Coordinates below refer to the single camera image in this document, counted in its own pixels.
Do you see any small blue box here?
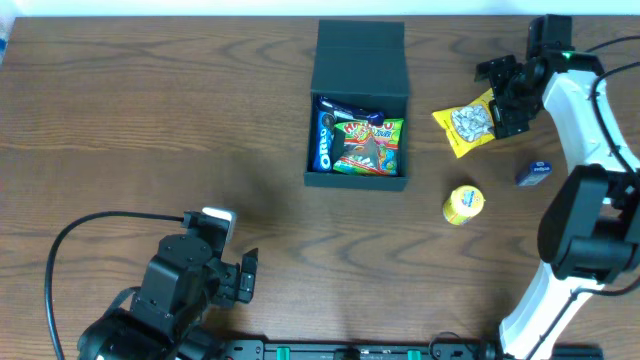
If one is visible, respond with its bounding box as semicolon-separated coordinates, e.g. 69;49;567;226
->
515;161;552;186

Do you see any colourful Haribo gummy bag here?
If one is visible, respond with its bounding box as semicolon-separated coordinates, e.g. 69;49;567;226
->
333;118;404;176

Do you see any black open gift box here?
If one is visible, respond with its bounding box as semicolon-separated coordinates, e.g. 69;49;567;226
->
303;19;410;192

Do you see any yellow sunflower seed bag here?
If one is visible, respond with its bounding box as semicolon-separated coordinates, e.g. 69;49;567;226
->
432;89;496;158

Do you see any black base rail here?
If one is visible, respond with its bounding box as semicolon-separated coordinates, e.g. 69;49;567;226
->
219;339;604;360

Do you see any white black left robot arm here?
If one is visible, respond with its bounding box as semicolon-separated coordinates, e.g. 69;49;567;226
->
77;235;258;360

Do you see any blue Oreo cookie pack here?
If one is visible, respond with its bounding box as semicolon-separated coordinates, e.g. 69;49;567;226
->
312;110;335;172

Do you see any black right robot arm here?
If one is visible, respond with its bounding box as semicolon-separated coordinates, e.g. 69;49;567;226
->
475;50;639;359

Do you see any yellow round jar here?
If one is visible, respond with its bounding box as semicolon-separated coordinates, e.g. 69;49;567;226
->
443;185;485;226

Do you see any dark blue chocolate bar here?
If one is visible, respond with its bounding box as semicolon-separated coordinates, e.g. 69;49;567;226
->
316;96;385;128

